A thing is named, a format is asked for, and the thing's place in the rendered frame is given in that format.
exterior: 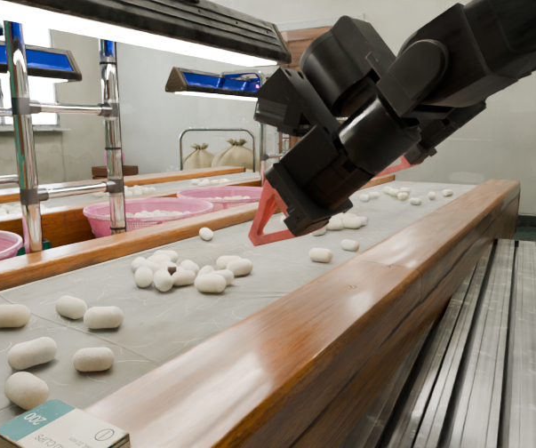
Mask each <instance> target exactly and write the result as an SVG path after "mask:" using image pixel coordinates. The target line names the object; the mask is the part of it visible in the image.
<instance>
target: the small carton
mask: <svg viewBox="0 0 536 448"><path fill-rule="evenodd" d="M0 448H131V446H130V434H129V432H127V431H125V430H123V429H121V428H118V427H116V426H114V425H112V424H110V423H108V422H106V421H104V420H101V419H99V418H97V417H95V416H93V415H91V414H89V413H87V412H84V411H82V410H80V409H78V408H75V407H74V406H72V405H70V404H67V403H65V402H62V401H61V400H59V399H57V398H53V399H51V400H49V401H47V402H45V403H43V404H40V405H38V406H37V407H35V408H33V409H31V410H29V411H27V412H25V413H23V414H21V415H20V416H18V417H16V418H14V419H12V420H9V421H7V422H5V423H4V424H2V425H0Z"/></svg>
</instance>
